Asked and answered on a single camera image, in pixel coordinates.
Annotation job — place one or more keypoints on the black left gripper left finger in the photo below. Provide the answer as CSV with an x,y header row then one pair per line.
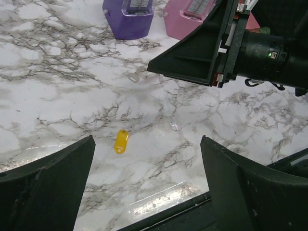
x,y
45,195

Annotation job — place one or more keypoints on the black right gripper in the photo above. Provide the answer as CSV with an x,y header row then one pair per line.
x,y
208,55

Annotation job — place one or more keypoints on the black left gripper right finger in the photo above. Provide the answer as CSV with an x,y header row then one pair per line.
x,y
248,196

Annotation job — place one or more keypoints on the yellow-capped key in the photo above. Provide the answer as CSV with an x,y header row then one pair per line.
x,y
121,141

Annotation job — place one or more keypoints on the pink metronome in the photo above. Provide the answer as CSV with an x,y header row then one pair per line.
x,y
181,17

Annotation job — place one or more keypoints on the pink card deck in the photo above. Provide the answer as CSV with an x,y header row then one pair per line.
x,y
252,23

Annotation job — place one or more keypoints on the purple metronome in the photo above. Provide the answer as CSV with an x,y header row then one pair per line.
x,y
129,19

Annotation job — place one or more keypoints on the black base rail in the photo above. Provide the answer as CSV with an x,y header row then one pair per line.
x,y
196,214

